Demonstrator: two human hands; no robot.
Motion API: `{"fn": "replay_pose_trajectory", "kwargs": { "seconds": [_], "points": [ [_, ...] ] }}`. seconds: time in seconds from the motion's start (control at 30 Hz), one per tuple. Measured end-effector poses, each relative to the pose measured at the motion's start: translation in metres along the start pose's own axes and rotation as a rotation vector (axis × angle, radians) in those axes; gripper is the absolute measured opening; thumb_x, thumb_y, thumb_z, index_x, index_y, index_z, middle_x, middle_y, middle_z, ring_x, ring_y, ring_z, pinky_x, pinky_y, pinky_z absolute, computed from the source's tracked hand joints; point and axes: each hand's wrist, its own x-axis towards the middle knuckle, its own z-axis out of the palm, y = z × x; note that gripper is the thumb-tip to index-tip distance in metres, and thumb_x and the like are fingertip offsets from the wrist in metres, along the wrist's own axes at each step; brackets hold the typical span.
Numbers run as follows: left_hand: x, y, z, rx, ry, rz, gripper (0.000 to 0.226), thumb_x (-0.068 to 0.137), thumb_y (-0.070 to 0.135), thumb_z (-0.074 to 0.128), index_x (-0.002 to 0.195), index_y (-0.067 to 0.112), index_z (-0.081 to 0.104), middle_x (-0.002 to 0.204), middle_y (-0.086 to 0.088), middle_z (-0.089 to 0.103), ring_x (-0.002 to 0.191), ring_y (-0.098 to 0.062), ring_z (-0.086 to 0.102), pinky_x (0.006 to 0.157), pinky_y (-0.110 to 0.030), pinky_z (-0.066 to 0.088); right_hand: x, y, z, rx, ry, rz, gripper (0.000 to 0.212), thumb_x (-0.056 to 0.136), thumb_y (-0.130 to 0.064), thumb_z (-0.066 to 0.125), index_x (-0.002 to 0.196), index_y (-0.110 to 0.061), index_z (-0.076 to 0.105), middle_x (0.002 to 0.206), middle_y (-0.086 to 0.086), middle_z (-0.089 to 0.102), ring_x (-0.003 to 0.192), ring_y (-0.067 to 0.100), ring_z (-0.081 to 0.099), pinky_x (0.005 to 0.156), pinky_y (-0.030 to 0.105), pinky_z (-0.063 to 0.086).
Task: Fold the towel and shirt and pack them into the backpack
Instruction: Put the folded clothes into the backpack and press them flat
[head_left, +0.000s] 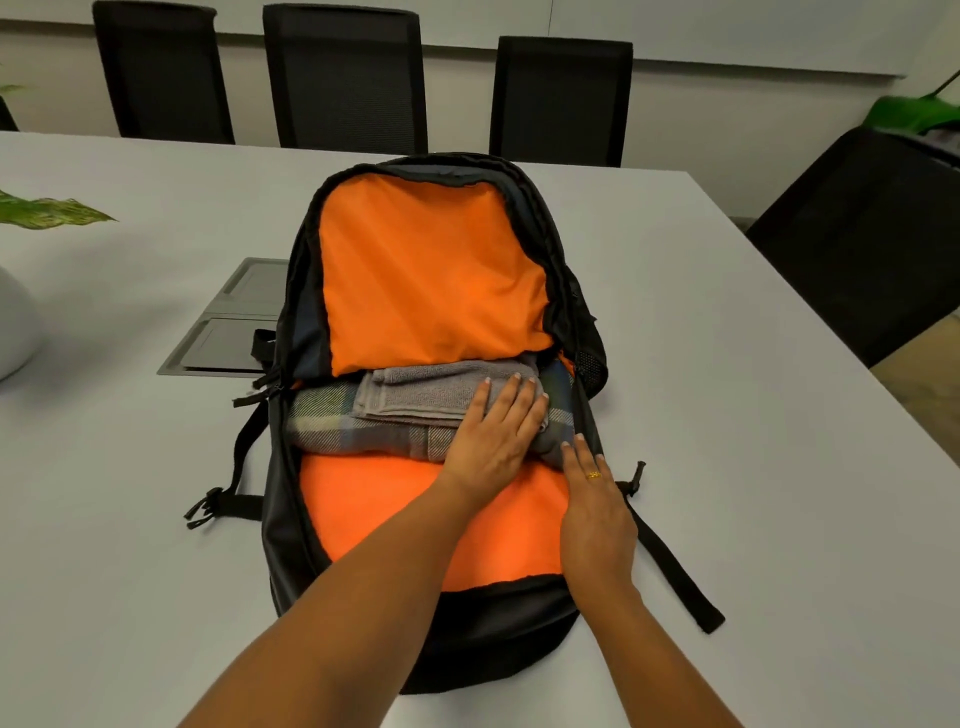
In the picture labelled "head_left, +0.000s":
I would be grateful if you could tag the black conference chair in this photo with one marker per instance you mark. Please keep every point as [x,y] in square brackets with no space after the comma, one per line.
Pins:
[345,79]
[562,101]
[161,75]
[6,112]

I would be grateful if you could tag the person's right hand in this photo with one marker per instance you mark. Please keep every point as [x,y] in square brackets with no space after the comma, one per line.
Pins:
[600,525]

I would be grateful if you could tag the person's left forearm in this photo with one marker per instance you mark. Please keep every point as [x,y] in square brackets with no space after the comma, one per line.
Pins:
[337,630]

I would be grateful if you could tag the small variegated table plant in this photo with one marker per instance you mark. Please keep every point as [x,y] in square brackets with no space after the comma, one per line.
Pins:
[45,211]

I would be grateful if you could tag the black frame chair green seat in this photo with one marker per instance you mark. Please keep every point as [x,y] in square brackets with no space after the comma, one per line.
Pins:
[915,112]

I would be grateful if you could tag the person's left hand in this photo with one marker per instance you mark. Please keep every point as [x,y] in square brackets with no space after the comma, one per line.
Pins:
[491,450]

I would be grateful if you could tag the plaid flannel shirt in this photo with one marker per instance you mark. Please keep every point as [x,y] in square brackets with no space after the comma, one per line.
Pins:
[360,427]

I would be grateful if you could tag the black backpack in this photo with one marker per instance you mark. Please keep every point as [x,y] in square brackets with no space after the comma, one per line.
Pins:
[427,277]

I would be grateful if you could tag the person's right forearm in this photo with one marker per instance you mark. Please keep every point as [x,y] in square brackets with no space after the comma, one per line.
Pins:
[660,667]

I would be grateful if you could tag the grey towel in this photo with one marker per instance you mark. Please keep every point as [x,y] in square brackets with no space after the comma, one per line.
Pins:
[427,390]

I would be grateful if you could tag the white round plant pot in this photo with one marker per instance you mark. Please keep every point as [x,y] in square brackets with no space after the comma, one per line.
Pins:
[19,322]

